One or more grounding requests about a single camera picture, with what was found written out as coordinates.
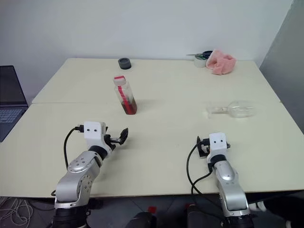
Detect dark grey round puck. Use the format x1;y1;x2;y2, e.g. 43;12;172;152
117;57;133;71

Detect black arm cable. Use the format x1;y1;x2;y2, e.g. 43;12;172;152
63;125;84;167
186;143;215;196

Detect white cable bundle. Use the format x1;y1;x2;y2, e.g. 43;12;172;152
0;196;37;227

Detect dark grey laptop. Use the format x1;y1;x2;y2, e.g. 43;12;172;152
0;65;29;143

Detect pink cloth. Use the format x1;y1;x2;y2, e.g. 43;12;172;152
205;48;237;76

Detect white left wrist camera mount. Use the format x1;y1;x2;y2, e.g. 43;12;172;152
84;121;113;153

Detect black handled scissors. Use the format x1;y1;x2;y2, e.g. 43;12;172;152
186;50;215;60

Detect dark rounded shape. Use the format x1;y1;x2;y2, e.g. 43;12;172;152
184;202;224;228
127;210;158;228

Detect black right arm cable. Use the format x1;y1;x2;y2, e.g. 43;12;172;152
186;143;215;196

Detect white and red bottle cap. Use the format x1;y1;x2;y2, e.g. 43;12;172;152
113;75;127;86

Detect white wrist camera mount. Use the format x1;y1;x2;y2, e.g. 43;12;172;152
84;121;113;153
206;132;228;165

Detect clear plastic scoop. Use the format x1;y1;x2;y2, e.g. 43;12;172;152
206;100;257;120

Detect grey partition panel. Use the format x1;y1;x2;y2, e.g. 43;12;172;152
258;0;304;141

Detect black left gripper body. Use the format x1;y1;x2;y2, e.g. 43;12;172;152
103;126;122;150

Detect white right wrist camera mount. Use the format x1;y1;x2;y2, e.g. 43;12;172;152
206;132;228;165

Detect clear bottle with red contents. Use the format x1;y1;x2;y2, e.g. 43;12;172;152
113;75;138;116

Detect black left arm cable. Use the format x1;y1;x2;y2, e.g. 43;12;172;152
63;125;84;167

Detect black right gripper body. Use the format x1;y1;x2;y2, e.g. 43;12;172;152
201;138;211;154

